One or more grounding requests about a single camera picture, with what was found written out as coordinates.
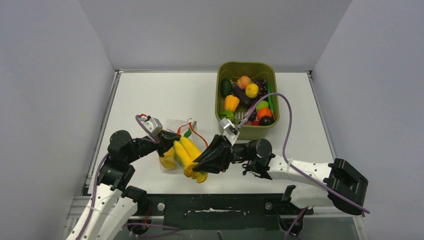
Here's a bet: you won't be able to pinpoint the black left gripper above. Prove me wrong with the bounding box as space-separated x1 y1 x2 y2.
125 129 183 164

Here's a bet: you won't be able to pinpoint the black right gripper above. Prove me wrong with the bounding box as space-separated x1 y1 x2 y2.
191 133 254 172

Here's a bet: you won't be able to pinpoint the clear zip bag orange zipper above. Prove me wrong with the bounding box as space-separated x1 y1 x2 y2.
158 117 210 173

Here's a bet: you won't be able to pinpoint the green toy chili pepper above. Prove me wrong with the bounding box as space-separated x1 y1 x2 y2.
183 128 192 138

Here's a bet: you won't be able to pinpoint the yellow toy bell pepper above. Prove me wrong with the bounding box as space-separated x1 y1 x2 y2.
159 147 177 170

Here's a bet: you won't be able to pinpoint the yellow toy banana bunch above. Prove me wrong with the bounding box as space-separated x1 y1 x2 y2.
173 136 208 184

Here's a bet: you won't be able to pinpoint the black toy fruit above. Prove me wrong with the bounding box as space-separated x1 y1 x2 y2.
259 115 275 126

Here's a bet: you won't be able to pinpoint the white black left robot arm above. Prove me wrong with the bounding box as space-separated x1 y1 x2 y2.
67 130 180 240

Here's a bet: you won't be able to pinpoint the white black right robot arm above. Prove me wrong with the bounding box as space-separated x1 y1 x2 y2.
193 135 369 216

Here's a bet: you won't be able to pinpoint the orange toy bell pepper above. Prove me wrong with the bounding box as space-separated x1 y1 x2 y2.
224 95 240 113

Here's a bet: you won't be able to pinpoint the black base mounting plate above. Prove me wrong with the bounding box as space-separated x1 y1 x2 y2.
132 193 302 231

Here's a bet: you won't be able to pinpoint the purple toy eggplant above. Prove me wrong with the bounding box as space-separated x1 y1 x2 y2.
232 83 252 107

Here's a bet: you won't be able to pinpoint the lime green toy fruit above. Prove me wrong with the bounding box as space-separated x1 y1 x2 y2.
255 100 269 112

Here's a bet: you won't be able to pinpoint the dark green toy avocado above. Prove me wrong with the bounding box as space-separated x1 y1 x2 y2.
220 78 233 98

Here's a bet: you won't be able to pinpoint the orange pink toy peach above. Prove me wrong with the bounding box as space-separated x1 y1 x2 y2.
236 75 252 90

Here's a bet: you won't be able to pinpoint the long green toy bean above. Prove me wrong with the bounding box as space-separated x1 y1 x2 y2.
267 82 275 116

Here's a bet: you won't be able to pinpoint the dark purple toy grapes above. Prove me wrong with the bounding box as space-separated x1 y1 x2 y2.
253 78 268 98

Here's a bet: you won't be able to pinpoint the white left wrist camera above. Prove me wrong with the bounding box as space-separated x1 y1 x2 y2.
139 114 163 136

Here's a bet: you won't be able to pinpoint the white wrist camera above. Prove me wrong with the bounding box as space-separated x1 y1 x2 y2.
219 117 240 145
139 114 163 136

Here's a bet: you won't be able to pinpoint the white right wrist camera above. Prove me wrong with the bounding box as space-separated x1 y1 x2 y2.
219 117 240 145

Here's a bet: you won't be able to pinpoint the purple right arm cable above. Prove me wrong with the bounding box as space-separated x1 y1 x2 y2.
236 92 371 215

